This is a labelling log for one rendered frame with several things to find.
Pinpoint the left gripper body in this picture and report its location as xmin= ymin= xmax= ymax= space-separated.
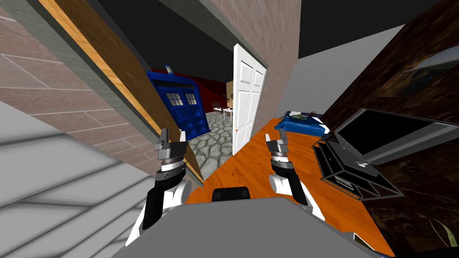
xmin=154 ymin=140 xmax=189 ymax=161

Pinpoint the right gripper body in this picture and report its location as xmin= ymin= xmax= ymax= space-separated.
xmin=265 ymin=139 xmax=290 ymax=156

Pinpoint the blue bed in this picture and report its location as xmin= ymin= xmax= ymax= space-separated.
xmin=274 ymin=111 xmax=331 ymax=138

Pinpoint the blue police box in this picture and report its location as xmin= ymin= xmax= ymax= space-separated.
xmin=146 ymin=64 xmax=212 ymax=142

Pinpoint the white panelled door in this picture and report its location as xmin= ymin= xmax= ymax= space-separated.
xmin=232 ymin=43 xmax=268 ymax=156

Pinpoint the black television stand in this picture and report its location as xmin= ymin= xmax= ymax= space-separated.
xmin=311 ymin=137 xmax=406 ymax=201

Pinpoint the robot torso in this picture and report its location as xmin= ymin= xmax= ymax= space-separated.
xmin=114 ymin=186 xmax=378 ymax=258

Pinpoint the brown wooden door leaf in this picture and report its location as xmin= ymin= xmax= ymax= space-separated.
xmin=37 ymin=0 xmax=205 ymax=185

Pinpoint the black flat television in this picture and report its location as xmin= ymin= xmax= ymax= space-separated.
xmin=333 ymin=108 xmax=459 ymax=166

